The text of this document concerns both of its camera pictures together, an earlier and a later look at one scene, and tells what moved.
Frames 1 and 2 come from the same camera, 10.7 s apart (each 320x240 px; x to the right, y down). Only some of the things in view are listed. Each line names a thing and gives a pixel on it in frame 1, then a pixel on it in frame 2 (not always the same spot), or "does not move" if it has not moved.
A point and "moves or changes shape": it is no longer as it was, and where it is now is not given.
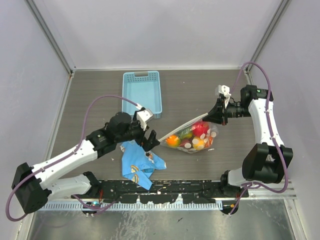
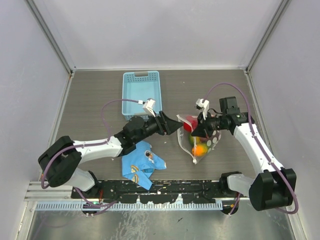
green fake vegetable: (186, 133) → (194, 140)
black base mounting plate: (191, 191) does not move
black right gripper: (218, 114) → (202, 130)
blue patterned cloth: (138, 165) does not move
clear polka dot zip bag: (196, 136) moves or changes shape
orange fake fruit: (173, 141) → (199, 150)
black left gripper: (152, 140) → (165, 125)
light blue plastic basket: (143, 87) does not move
